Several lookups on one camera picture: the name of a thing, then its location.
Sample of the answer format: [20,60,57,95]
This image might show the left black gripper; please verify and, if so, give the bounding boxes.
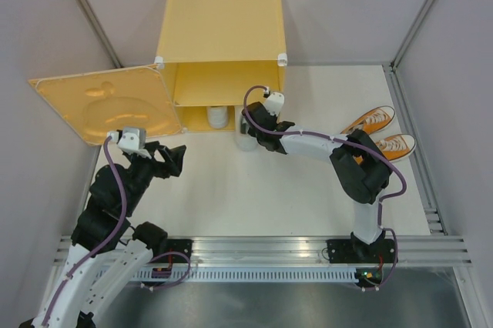
[122,140,187,214]

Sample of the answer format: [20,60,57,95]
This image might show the yellow cabinet door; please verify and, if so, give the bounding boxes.
[29,65,181,146]

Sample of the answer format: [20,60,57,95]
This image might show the white sneaker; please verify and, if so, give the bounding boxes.
[234,105,258,152]
[206,106,229,129]

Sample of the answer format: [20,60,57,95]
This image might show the yellow plastic shoe cabinet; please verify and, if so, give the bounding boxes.
[154,0,287,132]

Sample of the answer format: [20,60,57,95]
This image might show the white slotted cable duct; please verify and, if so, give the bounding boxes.
[129,266,358,284]

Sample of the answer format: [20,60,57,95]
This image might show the lower orange canvas sneaker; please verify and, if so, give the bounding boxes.
[370,133,417,162]

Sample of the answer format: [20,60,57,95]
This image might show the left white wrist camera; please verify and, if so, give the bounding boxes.
[106,127,151,159]

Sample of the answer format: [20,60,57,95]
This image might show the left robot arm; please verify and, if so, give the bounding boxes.
[21,141,191,327]

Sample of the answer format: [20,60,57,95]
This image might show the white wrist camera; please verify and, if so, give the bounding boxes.
[106,127,151,159]
[263,88,285,118]

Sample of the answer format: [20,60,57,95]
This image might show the upper orange canvas sneaker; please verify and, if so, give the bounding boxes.
[341,105,396,135]

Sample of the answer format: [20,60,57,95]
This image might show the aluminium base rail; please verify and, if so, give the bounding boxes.
[52,234,473,267]

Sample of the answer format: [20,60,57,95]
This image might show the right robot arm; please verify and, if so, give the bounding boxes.
[242,101,396,264]

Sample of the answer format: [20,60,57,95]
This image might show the orange canvas sneaker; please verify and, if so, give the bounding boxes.
[341,105,396,135]
[370,133,417,162]

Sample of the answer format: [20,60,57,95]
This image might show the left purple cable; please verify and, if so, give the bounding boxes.
[40,135,130,325]

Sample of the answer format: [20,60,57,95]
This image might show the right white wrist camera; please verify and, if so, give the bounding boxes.
[263,88,285,118]

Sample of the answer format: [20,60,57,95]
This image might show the right aluminium frame post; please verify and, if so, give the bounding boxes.
[389,0,438,72]

